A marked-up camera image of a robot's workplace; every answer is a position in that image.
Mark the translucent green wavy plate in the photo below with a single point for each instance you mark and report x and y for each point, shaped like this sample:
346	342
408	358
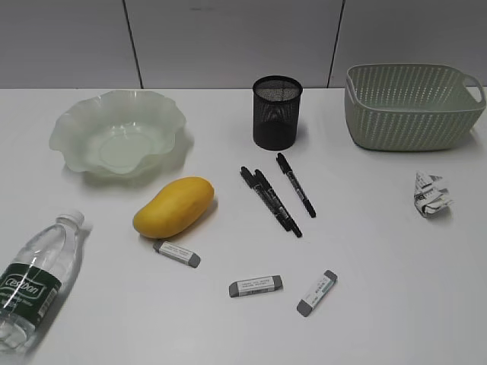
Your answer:
120	133

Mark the black marker pen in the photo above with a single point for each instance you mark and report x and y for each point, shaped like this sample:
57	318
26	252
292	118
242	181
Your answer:
251	181
289	173
278	203

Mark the waste paper ball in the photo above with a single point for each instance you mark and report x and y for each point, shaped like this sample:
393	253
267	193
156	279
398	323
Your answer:
431	195

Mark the yellow mango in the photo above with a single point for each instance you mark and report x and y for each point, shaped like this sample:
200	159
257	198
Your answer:
178	205

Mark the light green plastic basket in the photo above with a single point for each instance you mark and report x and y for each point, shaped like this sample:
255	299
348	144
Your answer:
410	107

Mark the grey white eraser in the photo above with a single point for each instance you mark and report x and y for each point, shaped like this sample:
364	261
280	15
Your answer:
255	286
177	253
316	293

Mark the black mesh pen holder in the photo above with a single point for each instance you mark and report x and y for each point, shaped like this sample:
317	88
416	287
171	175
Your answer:
276	110

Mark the clear plastic water bottle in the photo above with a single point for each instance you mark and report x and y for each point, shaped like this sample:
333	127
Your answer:
35	276

